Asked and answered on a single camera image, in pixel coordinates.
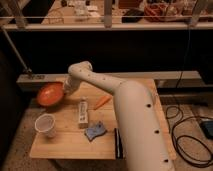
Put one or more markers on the orange ceramic bowl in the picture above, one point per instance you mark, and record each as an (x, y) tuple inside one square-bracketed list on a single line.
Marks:
[(50, 94)]

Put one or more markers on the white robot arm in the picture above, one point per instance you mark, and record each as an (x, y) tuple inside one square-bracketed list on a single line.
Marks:
[(141, 136)]

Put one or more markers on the orange carrot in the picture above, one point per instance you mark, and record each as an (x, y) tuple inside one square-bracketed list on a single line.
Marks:
[(102, 101)]

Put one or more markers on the white tube on box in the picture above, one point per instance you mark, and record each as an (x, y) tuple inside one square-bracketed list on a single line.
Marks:
[(83, 119)]

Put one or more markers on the wooden table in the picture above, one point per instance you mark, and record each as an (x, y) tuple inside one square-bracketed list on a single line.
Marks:
[(70, 141)]

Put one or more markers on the blue cloth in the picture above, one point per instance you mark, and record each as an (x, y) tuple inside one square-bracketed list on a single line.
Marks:
[(95, 131)]

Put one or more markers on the black striped rectangular object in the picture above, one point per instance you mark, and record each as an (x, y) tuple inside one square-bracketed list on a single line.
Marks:
[(118, 145)]

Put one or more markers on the clear plastic cup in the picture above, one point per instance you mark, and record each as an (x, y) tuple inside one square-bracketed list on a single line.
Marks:
[(45, 124)]

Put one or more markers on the metal diagonal pole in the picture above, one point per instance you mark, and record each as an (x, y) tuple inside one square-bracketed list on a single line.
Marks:
[(26, 69)]

